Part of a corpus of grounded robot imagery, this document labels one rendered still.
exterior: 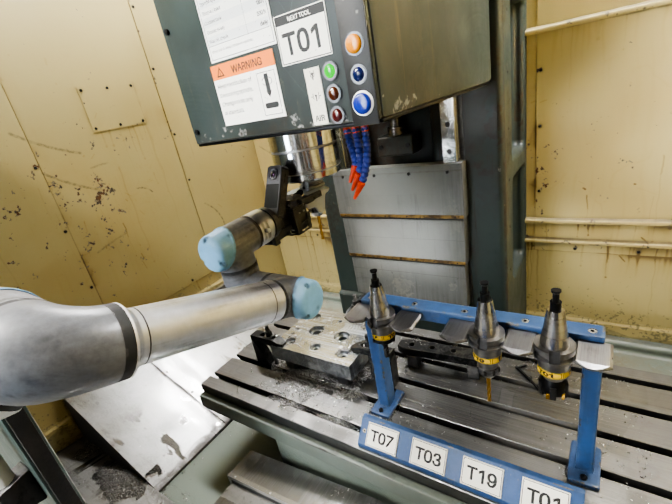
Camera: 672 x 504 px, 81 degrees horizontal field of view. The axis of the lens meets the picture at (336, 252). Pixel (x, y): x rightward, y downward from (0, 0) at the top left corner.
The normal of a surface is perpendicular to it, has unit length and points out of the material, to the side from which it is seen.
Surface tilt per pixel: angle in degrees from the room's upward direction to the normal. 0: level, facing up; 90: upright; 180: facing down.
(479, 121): 90
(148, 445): 24
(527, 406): 0
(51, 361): 72
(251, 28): 90
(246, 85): 90
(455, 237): 91
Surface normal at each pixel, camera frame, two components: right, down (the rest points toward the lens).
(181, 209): 0.83, 0.07
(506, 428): -0.18, -0.91
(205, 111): -0.54, 0.40
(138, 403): 0.18, -0.80
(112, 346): 0.73, -0.16
